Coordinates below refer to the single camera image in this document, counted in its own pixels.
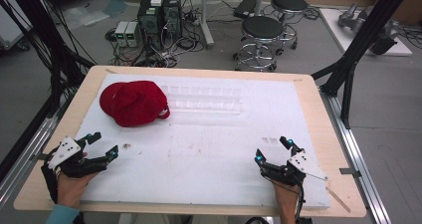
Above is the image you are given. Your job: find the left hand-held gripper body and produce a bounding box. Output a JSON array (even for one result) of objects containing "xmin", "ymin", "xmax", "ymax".
[{"xmin": 41, "ymin": 135, "xmax": 110, "ymax": 179}]

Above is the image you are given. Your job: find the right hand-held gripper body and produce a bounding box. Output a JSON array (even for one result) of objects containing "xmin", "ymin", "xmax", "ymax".
[{"xmin": 260, "ymin": 149, "xmax": 328, "ymax": 187}]

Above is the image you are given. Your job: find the person's right hand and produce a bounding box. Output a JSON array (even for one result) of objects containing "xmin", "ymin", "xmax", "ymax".
[{"xmin": 271, "ymin": 178, "xmax": 300, "ymax": 218}]

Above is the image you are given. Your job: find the person's left hand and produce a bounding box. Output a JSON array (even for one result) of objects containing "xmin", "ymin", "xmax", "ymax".
[{"xmin": 57, "ymin": 170, "xmax": 101, "ymax": 209}]

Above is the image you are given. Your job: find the thin wooden stick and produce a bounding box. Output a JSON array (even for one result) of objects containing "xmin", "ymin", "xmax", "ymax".
[{"xmin": 325, "ymin": 186, "xmax": 352, "ymax": 214}]

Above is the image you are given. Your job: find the white foam mat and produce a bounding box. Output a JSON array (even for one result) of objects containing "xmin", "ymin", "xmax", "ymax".
[{"xmin": 75, "ymin": 73, "xmax": 331, "ymax": 209}]

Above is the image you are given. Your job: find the red baseball cap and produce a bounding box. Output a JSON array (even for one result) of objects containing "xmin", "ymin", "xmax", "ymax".
[{"xmin": 99, "ymin": 80, "xmax": 171, "ymax": 128}]

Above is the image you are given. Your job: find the clear plastic compartment tray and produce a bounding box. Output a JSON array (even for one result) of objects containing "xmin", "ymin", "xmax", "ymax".
[{"xmin": 164, "ymin": 84, "xmax": 244, "ymax": 116}]

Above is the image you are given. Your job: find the grey power supply unit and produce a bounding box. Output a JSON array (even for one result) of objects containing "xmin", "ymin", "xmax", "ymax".
[
  {"xmin": 124, "ymin": 21, "xmax": 141, "ymax": 49},
  {"xmin": 113, "ymin": 20, "xmax": 129, "ymax": 48}
]

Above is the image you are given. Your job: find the black round stool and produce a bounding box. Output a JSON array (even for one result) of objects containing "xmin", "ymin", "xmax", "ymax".
[
  {"xmin": 232, "ymin": 15, "xmax": 285, "ymax": 73},
  {"xmin": 270, "ymin": 0, "xmax": 310, "ymax": 57}
]

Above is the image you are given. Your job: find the white floor board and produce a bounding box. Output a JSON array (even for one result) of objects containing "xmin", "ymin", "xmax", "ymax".
[{"xmin": 318, "ymin": 7, "xmax": 414, "ymax": 58}]

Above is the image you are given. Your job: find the black computer tower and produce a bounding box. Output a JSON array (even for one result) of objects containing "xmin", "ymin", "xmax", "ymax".
[
  {"xmin": 136, "ymin": 0, "xmax": 164, "ymax": 51},
  {"xmin": 161, "ymin": 0, "xmax": 183, "ymax": 41}
]

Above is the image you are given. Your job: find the black flat floor case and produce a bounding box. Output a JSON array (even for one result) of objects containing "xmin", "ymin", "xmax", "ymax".
[{"xmin": 233, "ymin": 0, "xmax": 259, "ymax": 20}]

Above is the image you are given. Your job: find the grey metal table leg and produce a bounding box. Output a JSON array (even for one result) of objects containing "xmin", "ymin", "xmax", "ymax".
[{"xmin": 198, "ymin": 0, "xmax": 216, "ymax": 50}]

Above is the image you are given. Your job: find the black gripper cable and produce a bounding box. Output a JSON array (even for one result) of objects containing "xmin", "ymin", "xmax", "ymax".
[{"xmin": 294, "ymin": 180, "xmax": 314, "ymax": 224}]

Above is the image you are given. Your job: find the black wrist strap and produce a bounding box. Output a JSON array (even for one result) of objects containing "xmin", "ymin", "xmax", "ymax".
[{"xmin": 41, "ymin": 163, "xmax": 60, "ymax": 204}]

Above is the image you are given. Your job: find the aluminium rail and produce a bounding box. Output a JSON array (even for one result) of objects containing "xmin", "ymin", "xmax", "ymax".
[
  {"xmin": 0, "ymin": 94, "xmax": 73, "ymax": 212},
  {"xmin": 318, "ymin": 88, "xmax": 394, "ymax": 224}
]

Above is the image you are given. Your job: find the grey metal bracket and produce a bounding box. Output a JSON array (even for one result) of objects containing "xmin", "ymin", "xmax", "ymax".
[{"xmin": 338, "ymin": 167, "xmax": 362, "ymax": 179}]

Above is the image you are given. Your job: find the black metal frame stand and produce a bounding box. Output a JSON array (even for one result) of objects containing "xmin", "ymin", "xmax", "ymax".
[
  {"xmin": 0, "ymin": 0, "xmax": 98, "ymax": 182},
  {"xmin": 311, "ymin": 0, "xmax": 417, "ymax": 130}
]

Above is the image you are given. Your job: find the tangle of floor cables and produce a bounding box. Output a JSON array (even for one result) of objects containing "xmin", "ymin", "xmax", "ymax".
[{"xmin": 104, "ymin": 4, "xmax": 207, "ymax": 69}]

